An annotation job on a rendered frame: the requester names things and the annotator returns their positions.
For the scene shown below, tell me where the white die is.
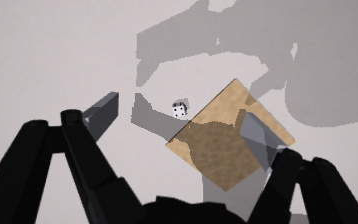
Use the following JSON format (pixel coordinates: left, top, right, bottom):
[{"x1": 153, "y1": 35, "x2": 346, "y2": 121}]
[{"x1": 172, "y1": 102, "x2": 186, "y2": 118}]

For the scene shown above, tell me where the tan mat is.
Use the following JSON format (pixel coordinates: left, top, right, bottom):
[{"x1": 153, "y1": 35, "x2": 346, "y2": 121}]
[{"x1": 165, "y1": 79, "x2": 296, "y2": 192}]

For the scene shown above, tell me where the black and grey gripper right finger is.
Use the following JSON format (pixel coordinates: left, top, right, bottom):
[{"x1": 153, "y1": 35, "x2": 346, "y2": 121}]
[{"x1": 239, "y1": 112, "x2": 358, "y2": 224}]

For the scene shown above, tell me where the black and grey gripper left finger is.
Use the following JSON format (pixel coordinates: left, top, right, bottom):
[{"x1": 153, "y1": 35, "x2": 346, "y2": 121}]
[{"x1": 0, "y1": 91, "x2": 158, "y2": 224}]

